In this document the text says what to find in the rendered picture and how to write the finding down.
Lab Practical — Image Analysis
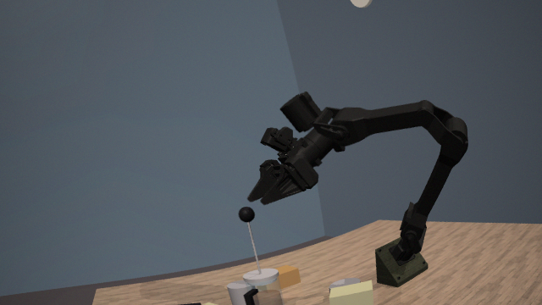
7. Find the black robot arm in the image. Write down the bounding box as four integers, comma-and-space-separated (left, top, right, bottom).
260, 91, 468, 266

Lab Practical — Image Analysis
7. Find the glass french press with black handle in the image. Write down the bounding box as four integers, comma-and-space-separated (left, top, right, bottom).
238, 207, 285, 305

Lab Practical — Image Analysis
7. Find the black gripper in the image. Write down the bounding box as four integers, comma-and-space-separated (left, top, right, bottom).
247, 138, 323, 205

